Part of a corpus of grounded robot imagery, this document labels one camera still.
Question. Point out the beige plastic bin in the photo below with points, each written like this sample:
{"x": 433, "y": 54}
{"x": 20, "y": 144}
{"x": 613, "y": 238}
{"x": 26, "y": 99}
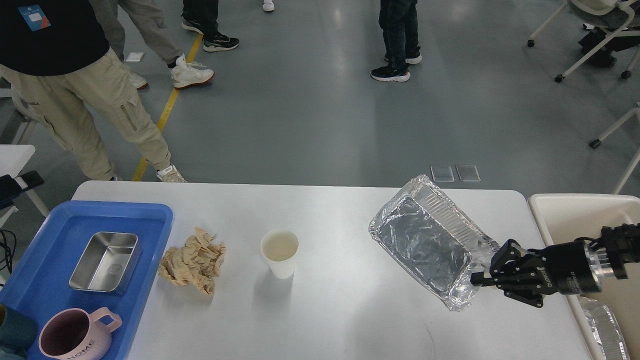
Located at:
{"x": 563, "y": 217}

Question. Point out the white paper cup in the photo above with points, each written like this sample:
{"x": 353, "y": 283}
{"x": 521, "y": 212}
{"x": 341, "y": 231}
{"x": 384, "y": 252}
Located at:
{"x": 279, "y": 248}

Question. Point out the crumpled brown paper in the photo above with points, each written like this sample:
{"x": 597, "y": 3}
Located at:
{"x": 197, "y": 262}

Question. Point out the teal object at corner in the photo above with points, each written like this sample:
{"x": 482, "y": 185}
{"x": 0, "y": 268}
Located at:
{"x": 17, "y": 333}

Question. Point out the passer-by in grey trousers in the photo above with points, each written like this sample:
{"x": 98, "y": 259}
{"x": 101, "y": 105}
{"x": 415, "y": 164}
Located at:
{"x": 148, "y": 19}

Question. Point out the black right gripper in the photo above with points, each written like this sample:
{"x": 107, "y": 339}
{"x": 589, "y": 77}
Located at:
{"x": 573, "y": 268}

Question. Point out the blue plastic tray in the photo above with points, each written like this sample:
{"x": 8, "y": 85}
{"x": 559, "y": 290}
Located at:
{"x": 39, "y": 285}

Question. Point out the white office chair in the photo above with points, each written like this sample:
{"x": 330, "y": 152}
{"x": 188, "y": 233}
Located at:
{"x": 613, "y": 26}

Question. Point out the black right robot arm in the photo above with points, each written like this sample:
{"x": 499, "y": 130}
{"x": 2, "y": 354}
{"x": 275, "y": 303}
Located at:
{"x": 622, "y": 245}

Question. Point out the person in beige trousers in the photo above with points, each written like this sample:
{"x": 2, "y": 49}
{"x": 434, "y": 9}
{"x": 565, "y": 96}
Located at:
{"x": 56, "y": 55}

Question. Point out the small steel tray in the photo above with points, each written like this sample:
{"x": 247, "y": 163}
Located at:
{"x": 107, "y": 263}

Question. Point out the pink mug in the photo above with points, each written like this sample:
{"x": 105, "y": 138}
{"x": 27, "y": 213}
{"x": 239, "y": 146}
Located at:
{"x": 75, "y": 334}

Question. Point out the foil trash in bin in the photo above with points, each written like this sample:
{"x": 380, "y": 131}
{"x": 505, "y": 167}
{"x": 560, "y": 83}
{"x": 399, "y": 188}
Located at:
{"x": 604, "y": 329}

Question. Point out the white side table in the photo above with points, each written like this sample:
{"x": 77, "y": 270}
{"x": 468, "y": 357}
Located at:
{"x": 13, "y": 159}

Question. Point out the floor socket plate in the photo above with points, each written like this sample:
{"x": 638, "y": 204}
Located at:
{"x": 449, "y": 173}

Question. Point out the passer-by in dark jeans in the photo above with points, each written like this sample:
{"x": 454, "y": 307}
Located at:
{"x": 398, "y": 20}

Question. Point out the passer-by with black sneakers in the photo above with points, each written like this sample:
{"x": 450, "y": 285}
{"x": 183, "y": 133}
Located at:
{"x": 201, "y": 16}

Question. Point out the white chair left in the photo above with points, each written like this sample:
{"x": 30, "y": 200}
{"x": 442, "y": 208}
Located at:
{"x": 15, "y": 127}

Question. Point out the aluminium foil tray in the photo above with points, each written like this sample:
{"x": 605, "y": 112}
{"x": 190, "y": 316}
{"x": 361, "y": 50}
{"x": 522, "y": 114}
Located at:
{"x": 434, "y": 241}

